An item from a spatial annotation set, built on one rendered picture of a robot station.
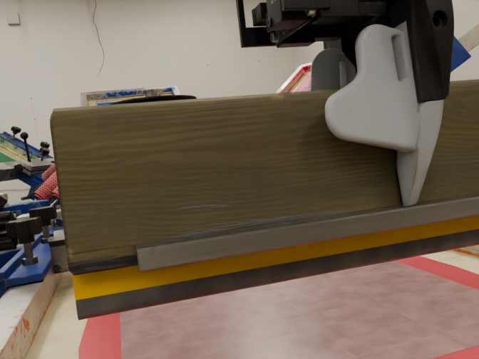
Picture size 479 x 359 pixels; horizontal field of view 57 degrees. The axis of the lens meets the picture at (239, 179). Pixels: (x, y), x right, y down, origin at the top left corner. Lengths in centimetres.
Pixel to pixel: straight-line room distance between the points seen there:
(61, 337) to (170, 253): 31
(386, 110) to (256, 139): 6
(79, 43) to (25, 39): 50
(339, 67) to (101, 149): 16
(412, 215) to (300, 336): 19
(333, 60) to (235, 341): 25
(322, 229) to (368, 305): 25
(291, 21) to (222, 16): 498
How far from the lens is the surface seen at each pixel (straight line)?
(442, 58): 23
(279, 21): 22
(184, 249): 20
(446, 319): 43
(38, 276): 59
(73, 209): 21
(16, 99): 494
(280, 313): 45
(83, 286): 23
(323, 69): 28
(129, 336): 46
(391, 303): 46
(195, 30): 510
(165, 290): 23
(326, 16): 22
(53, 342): 49
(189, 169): 21
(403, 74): 24
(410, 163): 24
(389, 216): 24
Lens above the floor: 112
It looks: 4 degrees down
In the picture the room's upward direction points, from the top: 7 degrees counter-clockwise
